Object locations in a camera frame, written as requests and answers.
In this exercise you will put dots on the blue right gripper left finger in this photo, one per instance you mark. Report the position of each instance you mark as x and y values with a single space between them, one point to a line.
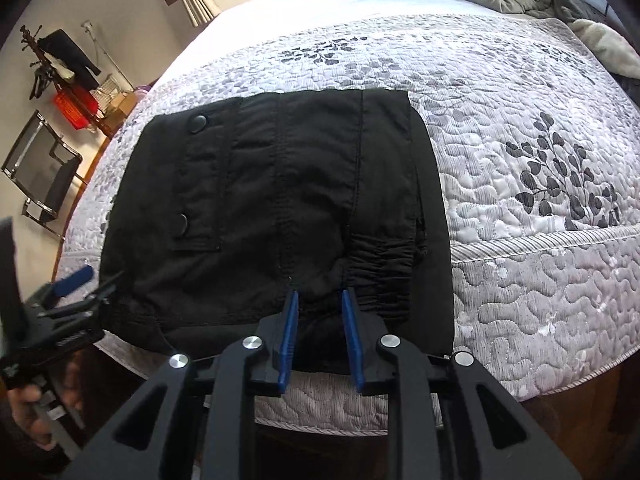
286 341

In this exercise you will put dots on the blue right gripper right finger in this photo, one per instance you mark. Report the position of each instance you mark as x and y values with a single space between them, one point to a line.
353 341

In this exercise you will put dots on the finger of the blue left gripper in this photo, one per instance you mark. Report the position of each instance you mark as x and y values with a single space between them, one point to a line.
74 281

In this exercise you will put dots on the black pants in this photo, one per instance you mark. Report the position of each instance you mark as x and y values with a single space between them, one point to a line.
226 208

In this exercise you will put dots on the person's left hand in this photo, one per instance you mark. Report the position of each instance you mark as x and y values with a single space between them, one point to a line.
23 401

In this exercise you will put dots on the red bag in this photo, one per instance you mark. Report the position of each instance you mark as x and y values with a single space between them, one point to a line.
77 105

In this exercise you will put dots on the cardboard boxes pile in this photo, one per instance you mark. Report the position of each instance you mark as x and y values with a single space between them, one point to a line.
119 109

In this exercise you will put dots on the black hanging garment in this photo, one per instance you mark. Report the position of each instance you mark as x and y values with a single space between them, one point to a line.
65 49

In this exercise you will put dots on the wooden coat rack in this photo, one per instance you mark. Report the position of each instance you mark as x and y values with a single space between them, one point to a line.
30 42

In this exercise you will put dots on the white grey leaf quilt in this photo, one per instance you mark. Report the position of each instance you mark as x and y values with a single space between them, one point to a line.
537 149

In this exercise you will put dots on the beige crumpled blanket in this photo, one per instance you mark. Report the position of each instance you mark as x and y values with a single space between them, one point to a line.
612 50

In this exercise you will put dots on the black metal frame chair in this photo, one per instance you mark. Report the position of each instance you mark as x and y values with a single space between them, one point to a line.
43 167

